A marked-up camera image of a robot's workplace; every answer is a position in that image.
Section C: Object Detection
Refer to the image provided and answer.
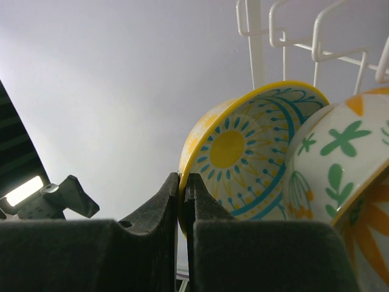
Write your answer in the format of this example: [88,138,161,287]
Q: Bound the yellow sun pattern bowl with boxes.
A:
[178,80,329,220]

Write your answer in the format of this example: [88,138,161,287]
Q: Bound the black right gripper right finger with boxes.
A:
[184,174,360,291]

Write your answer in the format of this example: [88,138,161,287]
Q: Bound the overhead camera light mount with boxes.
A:
[1,175,100,220]

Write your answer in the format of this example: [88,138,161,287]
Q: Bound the white bowl orange flower green leaves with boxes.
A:
[330,164,389,292]

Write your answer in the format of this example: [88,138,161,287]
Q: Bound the white wire dish rack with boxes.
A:
[236,1,388,94]

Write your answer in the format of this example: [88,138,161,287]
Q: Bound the white orange flower small bowl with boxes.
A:
[283,88,388,224]

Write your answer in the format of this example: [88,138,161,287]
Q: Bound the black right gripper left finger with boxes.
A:
[1,173,178,291]

